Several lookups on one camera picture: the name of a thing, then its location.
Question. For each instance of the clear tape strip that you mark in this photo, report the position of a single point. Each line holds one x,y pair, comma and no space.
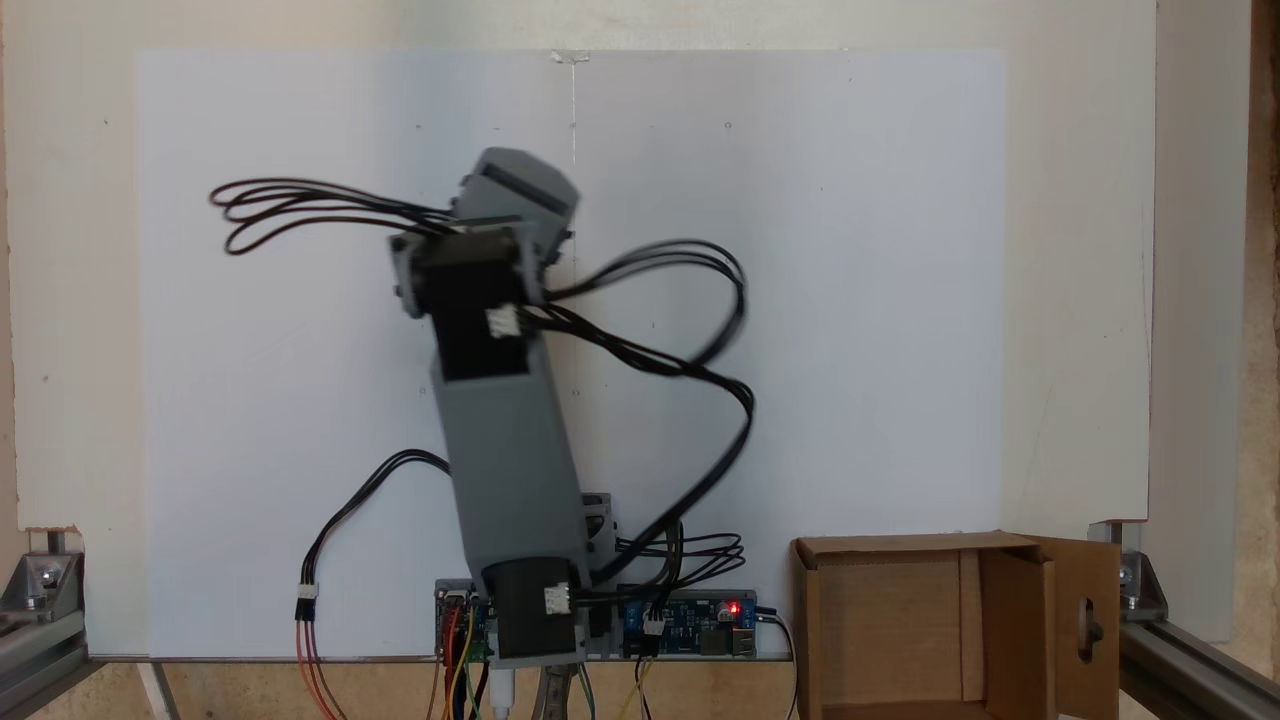
570,57

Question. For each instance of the white paper sheet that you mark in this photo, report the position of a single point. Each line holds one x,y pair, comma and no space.
850,300

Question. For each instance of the green circuit board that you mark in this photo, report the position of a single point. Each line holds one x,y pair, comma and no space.
480,630

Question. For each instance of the blue circuit board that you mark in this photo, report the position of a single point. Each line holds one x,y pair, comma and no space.
695,620

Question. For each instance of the metal table clamp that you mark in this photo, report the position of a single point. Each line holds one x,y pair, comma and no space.
555,695

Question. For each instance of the brown cardboard box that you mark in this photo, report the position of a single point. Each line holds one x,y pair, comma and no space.
880,620

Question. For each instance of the grey metal bar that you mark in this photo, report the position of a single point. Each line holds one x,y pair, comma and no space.
160,690

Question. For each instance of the aluminium corner bracket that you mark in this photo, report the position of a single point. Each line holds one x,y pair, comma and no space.
1140,585
45,585

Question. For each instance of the aluminium extrusion rail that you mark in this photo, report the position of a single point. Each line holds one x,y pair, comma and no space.
1190,675
40,655

